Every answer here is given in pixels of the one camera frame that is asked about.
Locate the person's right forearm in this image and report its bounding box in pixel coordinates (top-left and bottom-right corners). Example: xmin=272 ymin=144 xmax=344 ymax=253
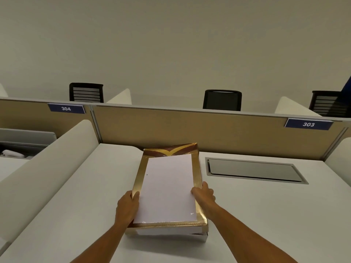
xmin=202 ymin=201 xmax=299 ymax=263

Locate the person's left hand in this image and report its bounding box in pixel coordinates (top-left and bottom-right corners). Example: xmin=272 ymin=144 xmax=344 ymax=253
xmin=115 ymin=190 xmax=141 ymax=228

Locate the white box base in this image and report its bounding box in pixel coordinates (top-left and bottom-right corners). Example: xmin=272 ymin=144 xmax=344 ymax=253
xmin=126 ymin=226 xmax=210 ymax=243

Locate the person's left forearm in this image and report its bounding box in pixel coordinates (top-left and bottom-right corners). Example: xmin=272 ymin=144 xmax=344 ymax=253
xmin=70 ymin=222 xmax=131 ymax=263

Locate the person's right hand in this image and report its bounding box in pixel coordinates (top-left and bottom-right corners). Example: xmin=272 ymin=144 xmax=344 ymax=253
xmin=190 ymin=182 xmax=217 ymax=217

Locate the open grey desk cable hatch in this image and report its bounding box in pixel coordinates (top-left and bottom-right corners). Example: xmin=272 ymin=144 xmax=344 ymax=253
xmin=0 ymin=128 xmax=57 ymax=160

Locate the gold and brown box lid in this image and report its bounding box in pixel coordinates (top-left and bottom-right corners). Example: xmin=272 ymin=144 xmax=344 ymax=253
xmin=129 ymin=142 xmax=209 ymax=229

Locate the white object in hatch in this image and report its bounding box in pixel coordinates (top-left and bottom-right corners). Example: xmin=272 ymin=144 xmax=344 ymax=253
xmin=1 ymin=150 xmax=26 ymax=158

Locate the beige desk partition panel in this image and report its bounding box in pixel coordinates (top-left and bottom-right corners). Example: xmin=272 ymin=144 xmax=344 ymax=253
xmin=0 ymin=98 xmax=100 ymax=143
xmin=323 ymin=125 xmax=351 ymax=162
xmin=90 ymin=104 xmax=348 ymax=161

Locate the black mesh office chair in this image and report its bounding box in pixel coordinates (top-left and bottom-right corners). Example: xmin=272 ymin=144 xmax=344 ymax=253
xmin=203 ymin=90 xmax=242 ymax=111

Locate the black slatted office chair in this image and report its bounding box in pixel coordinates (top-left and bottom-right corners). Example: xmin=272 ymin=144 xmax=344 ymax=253
xmin=309 ymin=90 xmax=351 ymax=118
xmin=69 ymin=83 xmax=104 ymax=103

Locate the blue desk number sign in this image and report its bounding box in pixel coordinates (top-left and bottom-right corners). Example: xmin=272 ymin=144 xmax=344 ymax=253
xmin=48 ymin=104 xmax=86 ymax=114
xmin=284 ymin=118 xmax=334 ymax=131

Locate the white paper sheet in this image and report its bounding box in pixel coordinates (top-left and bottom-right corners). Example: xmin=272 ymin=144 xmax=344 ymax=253
xmin=133 ymin=154 xmax=198 ymax=224

